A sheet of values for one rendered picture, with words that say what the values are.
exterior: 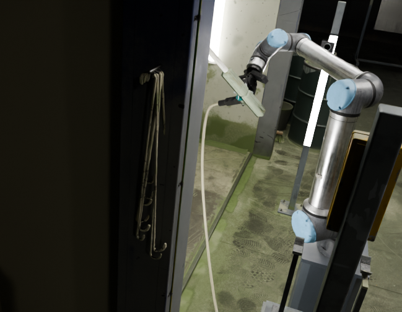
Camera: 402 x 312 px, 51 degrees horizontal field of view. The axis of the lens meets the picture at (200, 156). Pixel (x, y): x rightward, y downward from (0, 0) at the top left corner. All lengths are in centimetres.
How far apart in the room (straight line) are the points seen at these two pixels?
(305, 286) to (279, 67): 231
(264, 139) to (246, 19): 115
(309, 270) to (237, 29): 248
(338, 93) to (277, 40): 53
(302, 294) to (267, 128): 226
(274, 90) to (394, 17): 494
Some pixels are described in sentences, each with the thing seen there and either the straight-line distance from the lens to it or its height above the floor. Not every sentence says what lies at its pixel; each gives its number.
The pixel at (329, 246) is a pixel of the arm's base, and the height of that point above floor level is 69.
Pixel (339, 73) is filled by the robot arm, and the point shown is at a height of 146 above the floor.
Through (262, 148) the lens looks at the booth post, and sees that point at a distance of 426.
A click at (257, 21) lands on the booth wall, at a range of 394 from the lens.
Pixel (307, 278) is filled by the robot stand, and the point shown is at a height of 52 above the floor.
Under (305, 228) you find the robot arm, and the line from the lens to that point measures 191.
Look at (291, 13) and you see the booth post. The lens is 389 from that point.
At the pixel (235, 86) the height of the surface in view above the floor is 132.
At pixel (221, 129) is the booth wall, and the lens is 428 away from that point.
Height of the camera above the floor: 191
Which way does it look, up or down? 27 degrees down
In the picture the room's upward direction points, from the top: 7 degrees clockwise
